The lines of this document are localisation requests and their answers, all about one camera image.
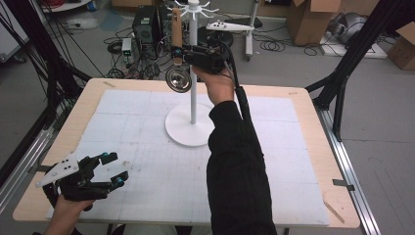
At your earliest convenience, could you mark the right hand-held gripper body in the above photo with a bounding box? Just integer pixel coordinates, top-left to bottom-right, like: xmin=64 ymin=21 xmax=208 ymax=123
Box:
xmin=183 ymin=20 xmax=255 ymax=74

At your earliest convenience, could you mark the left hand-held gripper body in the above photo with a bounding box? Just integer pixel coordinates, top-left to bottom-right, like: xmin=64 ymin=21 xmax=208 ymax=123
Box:
xmin=34 ymin=152 xmax=112 ymax=209

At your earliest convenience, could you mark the steel ladle with wooden handle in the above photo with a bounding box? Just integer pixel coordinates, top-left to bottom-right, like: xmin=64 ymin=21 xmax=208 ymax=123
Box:
xmin=164 ymin=7 xmax=193 ymax=94

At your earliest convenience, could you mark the white hook stand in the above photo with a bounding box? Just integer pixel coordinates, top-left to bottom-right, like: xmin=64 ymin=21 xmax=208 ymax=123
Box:
xmin=164 ymin=0 xmax=220 ymax=147

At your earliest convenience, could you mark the person's left hand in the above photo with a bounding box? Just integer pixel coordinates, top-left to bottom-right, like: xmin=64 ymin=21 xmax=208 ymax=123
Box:
xmin=43 ymin=196 xmax=96 ymax=235

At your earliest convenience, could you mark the person's right hand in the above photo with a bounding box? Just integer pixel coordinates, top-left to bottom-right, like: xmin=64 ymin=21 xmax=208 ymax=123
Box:
xmin=192 ymin=66 xmax=236 ymax=107

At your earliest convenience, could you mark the black round stool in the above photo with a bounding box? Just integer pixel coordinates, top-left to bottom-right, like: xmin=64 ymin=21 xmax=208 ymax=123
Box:
xmin=185 ymin=24 xmax=236 ymax=84

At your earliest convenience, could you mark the black computer tower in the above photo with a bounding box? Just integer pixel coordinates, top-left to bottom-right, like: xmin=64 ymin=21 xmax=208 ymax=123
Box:
xmin=158 ymin=6 xmax=181 ymax=52
xmin=131 ymin=5 xmax=161 ymax=53

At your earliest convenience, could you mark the white grid mat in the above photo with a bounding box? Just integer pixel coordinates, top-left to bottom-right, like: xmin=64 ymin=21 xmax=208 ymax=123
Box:
xmin=47 ymin=89 xmax=331 ymax=228

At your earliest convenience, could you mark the black tape clip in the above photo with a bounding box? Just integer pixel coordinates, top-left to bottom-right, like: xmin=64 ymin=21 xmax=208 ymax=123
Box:
xmin=27 ymin=164 xmax=51 ymax=174
xmin=332 ymin=178 xmax=356 ymax=192

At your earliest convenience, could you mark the small silver power unit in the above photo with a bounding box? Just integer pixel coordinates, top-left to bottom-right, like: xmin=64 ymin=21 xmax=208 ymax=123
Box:
xmin=121 ymin=37 xmax=134 ymax=65

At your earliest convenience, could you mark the flat black device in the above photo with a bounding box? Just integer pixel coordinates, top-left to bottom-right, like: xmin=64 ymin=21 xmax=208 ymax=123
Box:
xmin=224 ymin=17 xmax=263 ymax=31

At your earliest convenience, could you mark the large open cardboard box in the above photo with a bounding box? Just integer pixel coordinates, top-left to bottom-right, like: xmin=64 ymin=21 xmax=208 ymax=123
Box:
xmin=286 ymin=0 xmax=343 ymax=46

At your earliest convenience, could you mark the white round table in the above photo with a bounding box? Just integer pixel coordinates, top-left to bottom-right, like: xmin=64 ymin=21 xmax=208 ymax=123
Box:
xmin=38 ymin=0 xmax=94 ymax=14

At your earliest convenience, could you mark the grey round appliance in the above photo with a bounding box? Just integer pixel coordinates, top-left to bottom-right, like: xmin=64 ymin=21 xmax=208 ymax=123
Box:
xmin=329 ymin=12 xmax=368 ymax=45

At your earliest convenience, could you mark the small cardboard box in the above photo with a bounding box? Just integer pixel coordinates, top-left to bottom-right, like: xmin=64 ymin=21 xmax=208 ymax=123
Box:
xmin=387 ymin=22 xmax=415 ymax=71

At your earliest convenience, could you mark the thin wooden strip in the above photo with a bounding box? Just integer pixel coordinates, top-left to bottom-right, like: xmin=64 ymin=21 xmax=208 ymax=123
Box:
xmin=322 ymin=199 xmax=346 ymax=224

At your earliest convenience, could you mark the white metal stand post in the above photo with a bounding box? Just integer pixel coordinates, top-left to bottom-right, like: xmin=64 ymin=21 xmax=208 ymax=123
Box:
xmin=244 ymin=0 xmax=262 ymax=63

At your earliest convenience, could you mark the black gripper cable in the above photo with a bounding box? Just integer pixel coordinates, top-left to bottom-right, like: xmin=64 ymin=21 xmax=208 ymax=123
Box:
xmin=218 ymin=40 xmax=262 ymax=141

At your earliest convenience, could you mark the aluminium rail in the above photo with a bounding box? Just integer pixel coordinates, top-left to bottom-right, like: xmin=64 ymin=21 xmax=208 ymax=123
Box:
xmin=0 ymin=126 xmax=55 ymax=213
xmin=314 ymin=106 xmax=381 ymax=235

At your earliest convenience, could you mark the coiled black cable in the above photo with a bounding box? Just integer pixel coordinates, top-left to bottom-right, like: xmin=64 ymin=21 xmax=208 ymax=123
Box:
xmin=258 ymin=35 xmax=288 ymax=53

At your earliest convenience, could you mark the black metal frame stand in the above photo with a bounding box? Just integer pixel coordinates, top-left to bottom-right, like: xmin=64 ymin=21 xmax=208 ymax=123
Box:
xmin=304 ymin=0 xmax=415 ymax=143
xmin=0 ymin=0 xmax=93 ymax=131

